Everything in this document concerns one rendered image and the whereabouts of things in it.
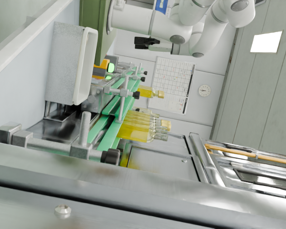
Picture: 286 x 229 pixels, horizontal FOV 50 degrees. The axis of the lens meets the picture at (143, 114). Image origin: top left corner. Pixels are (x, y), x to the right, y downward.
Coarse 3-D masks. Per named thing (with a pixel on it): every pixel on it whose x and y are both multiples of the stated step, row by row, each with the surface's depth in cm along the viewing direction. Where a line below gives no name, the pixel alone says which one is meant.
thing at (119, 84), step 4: (128, 72) 205; (132, 72) 210; (120, 80) 151; (124, 80) 156; (128, 80) 160; (132, 80) 161; (116, 84) 134; (120, 84) 138; (128, 84) 143; (132, 84) 145; (116, 88) 123; (120, 88) 127; (128, 88) 129; (132, 88) 137; (120, 96) 110
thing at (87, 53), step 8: (88, 32) 92; (96, 32) 96; (88, 40) 100; (96, 40) 100; (80, 48) 85; (88, 48) 100; (80, 56) 85; (88, 56) 101; (80, 64) 85; (88, 64) 101; (80, 72) 86; (88, 72) 102; (80, 80) 102; (88, 80) 102; (80, 88) 103; (88, 88) 103; (80, 96) 98
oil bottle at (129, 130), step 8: (120, 128) 115; (128, 128) 115; (136, 128) 114; (144, 128) 115; (152, 128) 117; (120, 136) 115; (128, 136) 115; (136, 136) 115; (144, 136) 115; (152, 136) 115
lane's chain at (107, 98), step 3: (120, 78) 164; (105, 96) 118; (108, 96) 128; (111, 96) 138; (114, 96) 152; (105, 99) 119; (108, 99) 130; (111, 99) 140; (105, 102) 121; (108, 102) 132; (102, 105) 114; (105, 105) 123; (102, 108) 115
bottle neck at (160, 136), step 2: (156, 132) 117; (156, 134) 116; (158, 134) 116; (160, 134) 117; (162, 134) 117; (164, 134) 117; (166, 134) 117; (156, 136) 116; (158, 136) 116; (160, 136) 116; (162, 136) 116; (164, 136) 116; (166, 136) 116; (156, 138) 117; (158, 138) 116; (160, 138) 116; (162, 138) 116; (164, 138) 116; (166, 138) 116; (162, 140) 117; (164, 140) 117; (166, 140) 117
